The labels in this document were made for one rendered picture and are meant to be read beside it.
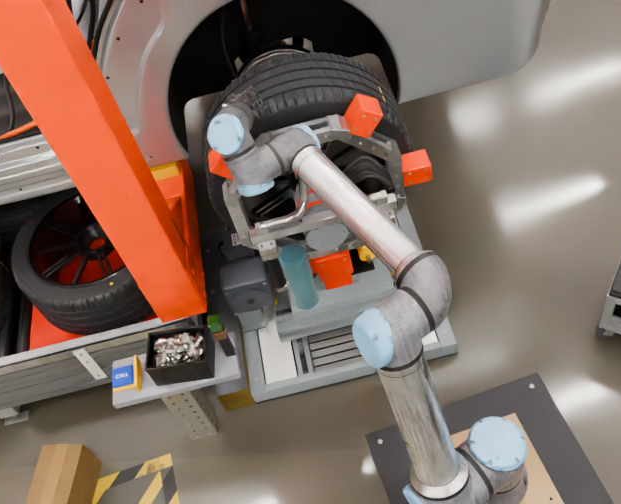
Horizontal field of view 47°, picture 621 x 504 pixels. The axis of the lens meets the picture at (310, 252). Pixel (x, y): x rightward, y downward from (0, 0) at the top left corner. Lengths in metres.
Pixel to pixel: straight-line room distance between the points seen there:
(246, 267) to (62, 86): 1.15
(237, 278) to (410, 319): 1.26
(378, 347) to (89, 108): 0.90
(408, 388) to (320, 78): 0.97
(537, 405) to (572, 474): 0.23
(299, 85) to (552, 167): 1.64
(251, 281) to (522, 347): 1.06
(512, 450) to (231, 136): 1.06
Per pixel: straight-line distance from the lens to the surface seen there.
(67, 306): 2.75
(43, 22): 1.71
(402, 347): 1.51
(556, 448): 2.37
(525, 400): 2.42
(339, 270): 2.48
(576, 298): 3.00
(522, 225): 3.20
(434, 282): 1.54
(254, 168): 1.80
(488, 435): 1.98
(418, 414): 1.67
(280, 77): 2.14
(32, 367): 2.87
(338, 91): 2.09
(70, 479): 2.78
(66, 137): 1.89
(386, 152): 2.14
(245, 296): 2.67
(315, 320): 2.80
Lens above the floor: 2.47
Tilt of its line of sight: 51 degrees down
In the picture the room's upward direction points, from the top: 16 degrees counter-clockwise
